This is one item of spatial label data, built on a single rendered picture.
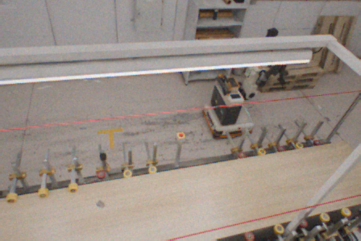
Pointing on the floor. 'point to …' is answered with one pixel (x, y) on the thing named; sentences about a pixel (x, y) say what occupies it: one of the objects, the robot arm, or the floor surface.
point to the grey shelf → (197, 2)
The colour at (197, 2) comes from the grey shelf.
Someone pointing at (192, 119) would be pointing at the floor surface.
